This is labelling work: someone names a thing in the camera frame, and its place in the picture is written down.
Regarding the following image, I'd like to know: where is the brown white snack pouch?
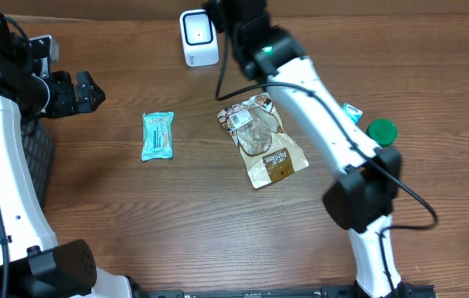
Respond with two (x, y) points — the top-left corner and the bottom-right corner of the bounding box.
(217, 93), (309, 189)

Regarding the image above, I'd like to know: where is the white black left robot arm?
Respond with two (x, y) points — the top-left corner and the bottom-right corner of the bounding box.
(0, 13), (141, 297)

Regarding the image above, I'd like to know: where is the green lid jar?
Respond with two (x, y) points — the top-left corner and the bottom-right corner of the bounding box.
(366, 118), (399, 147)

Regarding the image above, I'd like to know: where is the teal tissue pack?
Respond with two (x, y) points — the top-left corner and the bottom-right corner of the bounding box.
(341, 103), (363, 125)

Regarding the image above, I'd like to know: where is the teal long snack packet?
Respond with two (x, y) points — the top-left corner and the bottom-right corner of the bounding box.
(141, 111), (175, 161)

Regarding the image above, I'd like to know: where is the grey plastic mesh basket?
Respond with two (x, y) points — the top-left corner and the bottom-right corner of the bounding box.
(22, 120), (55, 208)

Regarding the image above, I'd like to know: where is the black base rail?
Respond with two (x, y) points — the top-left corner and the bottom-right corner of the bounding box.
(140, 283), (437, 298)

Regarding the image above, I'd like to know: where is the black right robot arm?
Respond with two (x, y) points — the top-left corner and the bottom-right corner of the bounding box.
(203, 1), (402, 297)

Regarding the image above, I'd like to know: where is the white barcode scanner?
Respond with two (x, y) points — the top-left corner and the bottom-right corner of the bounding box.
(179, 9), (219, 67)

